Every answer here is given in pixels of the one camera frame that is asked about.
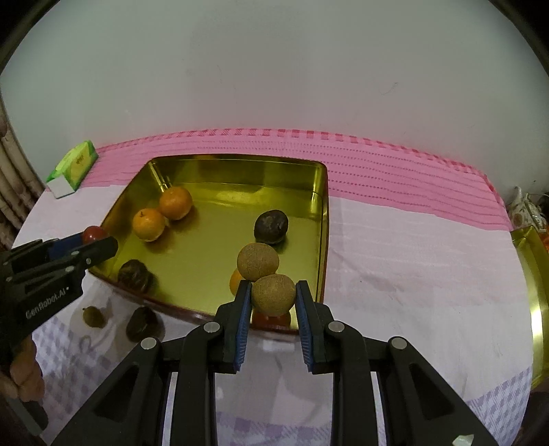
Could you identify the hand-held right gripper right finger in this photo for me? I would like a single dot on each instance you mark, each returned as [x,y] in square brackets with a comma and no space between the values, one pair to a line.
[303,330]

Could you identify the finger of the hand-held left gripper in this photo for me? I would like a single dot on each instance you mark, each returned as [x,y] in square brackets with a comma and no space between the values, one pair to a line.
[98,253]
[64,246]

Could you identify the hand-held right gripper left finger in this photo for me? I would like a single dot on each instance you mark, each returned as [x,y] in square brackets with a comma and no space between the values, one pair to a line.
[243,326]

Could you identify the small red tomato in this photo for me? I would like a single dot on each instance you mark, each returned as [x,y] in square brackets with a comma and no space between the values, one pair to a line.
[94,233]

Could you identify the large red tomato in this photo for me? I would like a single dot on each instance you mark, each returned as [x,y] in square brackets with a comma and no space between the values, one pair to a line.
[268,320]

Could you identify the dark wrinkled fruit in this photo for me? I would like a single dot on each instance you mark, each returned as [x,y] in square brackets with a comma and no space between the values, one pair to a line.
[134,275]
[143,324]

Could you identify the large brown longan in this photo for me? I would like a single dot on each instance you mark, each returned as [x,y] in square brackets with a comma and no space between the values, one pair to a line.
[257,259]
[273,295]

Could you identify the orange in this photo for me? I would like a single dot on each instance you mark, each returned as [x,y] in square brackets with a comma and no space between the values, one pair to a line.
[236,283]
[176,203]
[149,224]

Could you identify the red tin box gold inside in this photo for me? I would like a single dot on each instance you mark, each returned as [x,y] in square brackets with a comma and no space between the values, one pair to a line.
[206,253]

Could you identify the dark brown round fruit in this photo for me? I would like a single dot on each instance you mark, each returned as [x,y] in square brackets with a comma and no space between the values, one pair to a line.
[271,226]

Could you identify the person's left hand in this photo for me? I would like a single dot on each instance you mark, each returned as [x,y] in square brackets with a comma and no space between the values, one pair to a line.
[25,369]

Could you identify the small green-brown longan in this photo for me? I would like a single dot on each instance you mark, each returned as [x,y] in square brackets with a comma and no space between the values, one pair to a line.
[93,317]

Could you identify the green and white carton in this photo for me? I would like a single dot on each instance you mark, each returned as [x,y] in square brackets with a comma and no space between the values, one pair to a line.
[73,169]

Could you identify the pink purple checked tablecloth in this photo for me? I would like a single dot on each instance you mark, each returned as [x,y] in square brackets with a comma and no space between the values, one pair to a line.
[407,266]

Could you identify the gold tin lid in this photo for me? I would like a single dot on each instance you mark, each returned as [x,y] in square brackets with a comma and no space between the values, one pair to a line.
[538,300]

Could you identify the white patterned ceramic pot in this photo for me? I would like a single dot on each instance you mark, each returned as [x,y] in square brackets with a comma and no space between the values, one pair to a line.
[525,208]

